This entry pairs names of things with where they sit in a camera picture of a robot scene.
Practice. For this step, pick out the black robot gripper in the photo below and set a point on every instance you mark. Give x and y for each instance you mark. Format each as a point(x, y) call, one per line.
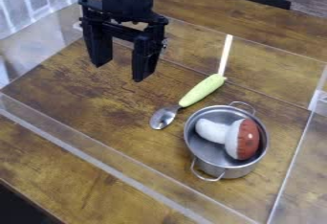
point(129, 20)

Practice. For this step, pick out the white red plush mushroom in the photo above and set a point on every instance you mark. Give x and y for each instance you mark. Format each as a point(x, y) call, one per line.
point(238, 136)

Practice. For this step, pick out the silver metal pot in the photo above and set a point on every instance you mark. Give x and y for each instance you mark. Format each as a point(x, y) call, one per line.
point(211, 164)

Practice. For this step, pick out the green handled metal spoon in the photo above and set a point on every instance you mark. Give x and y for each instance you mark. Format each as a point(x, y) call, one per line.
point(164, 115)

